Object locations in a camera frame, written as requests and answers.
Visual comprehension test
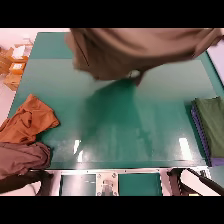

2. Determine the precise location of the grey-brown garment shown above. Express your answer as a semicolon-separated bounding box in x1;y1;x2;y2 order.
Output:
0;141;53;181

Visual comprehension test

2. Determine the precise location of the brown T-shirt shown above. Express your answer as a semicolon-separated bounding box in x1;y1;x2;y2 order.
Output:
64;27;224;87

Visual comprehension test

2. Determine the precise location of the cardboard box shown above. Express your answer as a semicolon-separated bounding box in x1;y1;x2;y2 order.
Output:
2;72;24;92
8;55;29;76

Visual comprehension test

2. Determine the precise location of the orange garment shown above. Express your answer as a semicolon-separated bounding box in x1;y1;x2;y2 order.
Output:
0;93;61;145

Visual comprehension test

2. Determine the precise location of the silver frame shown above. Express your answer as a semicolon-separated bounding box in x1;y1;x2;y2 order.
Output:
42;165;215;197

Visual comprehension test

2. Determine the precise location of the green garment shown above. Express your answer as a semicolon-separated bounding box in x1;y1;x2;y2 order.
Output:
194;96;224;160

